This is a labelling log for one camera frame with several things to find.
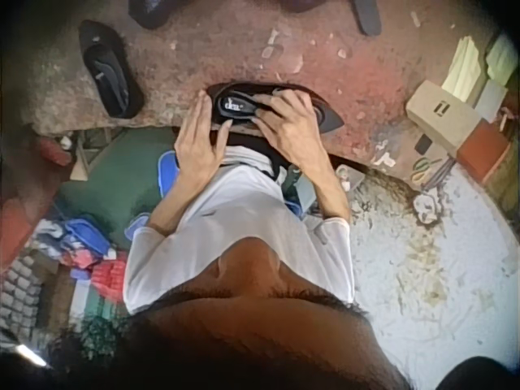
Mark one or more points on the person's left hand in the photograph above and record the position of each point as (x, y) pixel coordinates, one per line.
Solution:
(197, 146)

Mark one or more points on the person's right hand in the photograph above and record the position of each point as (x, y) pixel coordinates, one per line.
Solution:
(294, 130)

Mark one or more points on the black leather shoe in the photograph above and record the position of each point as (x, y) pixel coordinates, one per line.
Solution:
(235, 103)

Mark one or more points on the grey container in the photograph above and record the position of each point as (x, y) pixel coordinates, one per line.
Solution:
(304, 191)

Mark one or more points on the small grey scrap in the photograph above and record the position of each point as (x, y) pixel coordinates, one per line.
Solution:
(350, 178)

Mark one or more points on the black flip-flop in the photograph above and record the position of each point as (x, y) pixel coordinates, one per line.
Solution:
(367, 16)

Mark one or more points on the small black block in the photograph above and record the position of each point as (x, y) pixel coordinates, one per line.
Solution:
(423, 144)

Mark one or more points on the beige cardboard box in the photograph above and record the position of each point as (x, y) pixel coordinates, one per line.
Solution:
(443, 113)

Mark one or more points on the crumpled white scrap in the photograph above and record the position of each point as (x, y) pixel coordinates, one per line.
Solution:
(425, 208)

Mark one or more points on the stack of white sheets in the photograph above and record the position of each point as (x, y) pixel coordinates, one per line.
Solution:
(463, 69)

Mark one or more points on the grey box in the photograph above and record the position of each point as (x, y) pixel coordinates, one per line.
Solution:
(491, 99)

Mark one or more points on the red object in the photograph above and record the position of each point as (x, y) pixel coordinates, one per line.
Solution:
(55, 151)

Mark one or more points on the stack of pale green sheets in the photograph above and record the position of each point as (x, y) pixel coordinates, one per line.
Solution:
(503, 59)

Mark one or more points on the heap of colourful cloths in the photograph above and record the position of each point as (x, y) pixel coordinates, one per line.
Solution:
(85, 252)

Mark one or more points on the grey woven mat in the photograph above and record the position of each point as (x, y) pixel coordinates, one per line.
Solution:
(20, 292)

